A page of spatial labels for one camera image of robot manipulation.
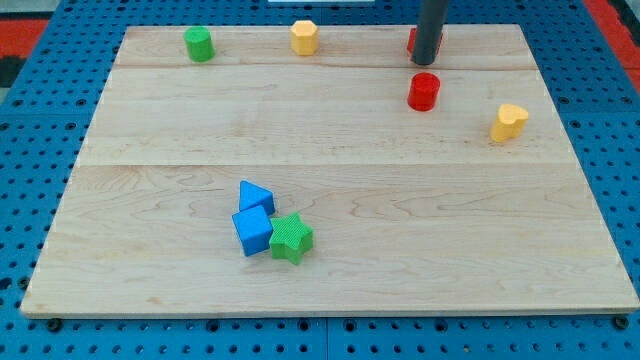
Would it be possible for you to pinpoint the wooden board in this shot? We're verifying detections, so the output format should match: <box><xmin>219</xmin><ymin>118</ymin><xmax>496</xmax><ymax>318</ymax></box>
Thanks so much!
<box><xmin>20</xmin><ymin>24</ymin><xmax>639</xmax><ymax>319</ymax></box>

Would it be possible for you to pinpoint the green star block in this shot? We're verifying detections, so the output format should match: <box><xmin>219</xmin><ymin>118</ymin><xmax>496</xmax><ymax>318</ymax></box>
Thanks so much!
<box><xmin>269</xmin><ymin>212</ymin><xmax>314</xmax><ymax>265</ymax></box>

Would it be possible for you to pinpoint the blue triangle block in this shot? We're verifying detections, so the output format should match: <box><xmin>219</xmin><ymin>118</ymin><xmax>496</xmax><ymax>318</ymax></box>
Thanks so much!
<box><xmin>239</xmin><ymin>180</ymin><xmax>276</xmax><ymax>215</ymax></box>

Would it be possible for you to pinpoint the blue cube block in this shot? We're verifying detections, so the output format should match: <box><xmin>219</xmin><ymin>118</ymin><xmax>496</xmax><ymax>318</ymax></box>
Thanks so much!
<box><xmin>232</xmin><ymin>205</ymin><xmax>273</xmax><ymax>257</ymax></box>

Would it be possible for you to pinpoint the red cylinder block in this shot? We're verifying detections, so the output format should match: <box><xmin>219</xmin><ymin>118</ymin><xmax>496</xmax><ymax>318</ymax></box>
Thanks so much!
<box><xmin>407</xmin><ymin>72</ymin><xmax>441</xmax><ymax>112</ymax></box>

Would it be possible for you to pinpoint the yellow hexagon block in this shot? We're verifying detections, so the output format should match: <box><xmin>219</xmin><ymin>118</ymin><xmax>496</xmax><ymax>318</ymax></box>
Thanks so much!
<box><xmin>290</xmin><ymin>20</ymin><xmax>319</xmax><ymax>56</ymax></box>

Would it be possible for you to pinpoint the red block behind rod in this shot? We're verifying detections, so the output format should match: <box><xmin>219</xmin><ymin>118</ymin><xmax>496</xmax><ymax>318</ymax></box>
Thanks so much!
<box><xmin>406</xmin><ymin>27</ymin><xmax>443</xmax><ymax>57</ymax></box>

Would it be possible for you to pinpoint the green cylinder block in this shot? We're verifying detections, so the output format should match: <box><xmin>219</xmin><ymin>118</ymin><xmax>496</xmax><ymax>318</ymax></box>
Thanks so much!
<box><xmin>183</xmin><ymin>26</ymin><xmax>215</xmax><ymax>63</ymax></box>

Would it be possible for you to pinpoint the yellow heart block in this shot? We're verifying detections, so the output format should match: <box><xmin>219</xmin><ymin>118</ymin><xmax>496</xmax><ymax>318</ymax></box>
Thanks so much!
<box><xmin>489</xmin><ymin>104</ymin><xmax>529</xmax><ymax>143</ymax></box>

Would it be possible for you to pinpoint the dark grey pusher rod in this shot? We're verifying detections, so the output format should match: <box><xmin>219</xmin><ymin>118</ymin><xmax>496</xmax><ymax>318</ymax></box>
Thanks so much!
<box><xmin>411</xmin><ymin>0</ymin><xmax>449</xmax><ymax>66</ymax></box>

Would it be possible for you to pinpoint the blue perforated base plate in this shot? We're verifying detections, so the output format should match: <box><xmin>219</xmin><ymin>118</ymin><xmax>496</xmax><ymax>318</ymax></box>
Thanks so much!
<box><xmin>1</xmin><ymin>1</ymin><xmax>639</xmax><ymax>359</ymax></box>

